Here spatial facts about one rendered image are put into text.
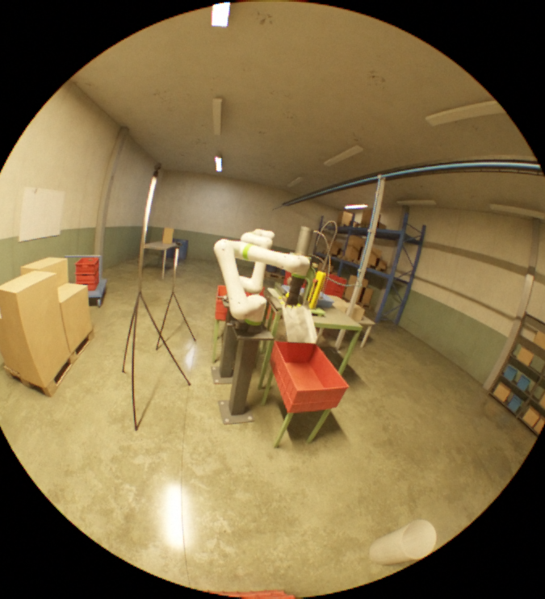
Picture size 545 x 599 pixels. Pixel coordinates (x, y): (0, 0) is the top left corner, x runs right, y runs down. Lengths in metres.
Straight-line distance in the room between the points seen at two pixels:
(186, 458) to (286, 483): 0.77
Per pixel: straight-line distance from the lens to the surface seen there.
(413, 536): 1.88
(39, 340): 2.19
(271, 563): 1.60
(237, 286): 1.22
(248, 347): 1.46
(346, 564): 1.77
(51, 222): 4.87
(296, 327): 1.73
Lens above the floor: 1.56
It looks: 17 degrees down
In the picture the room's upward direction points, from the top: 13 degrees clockwise
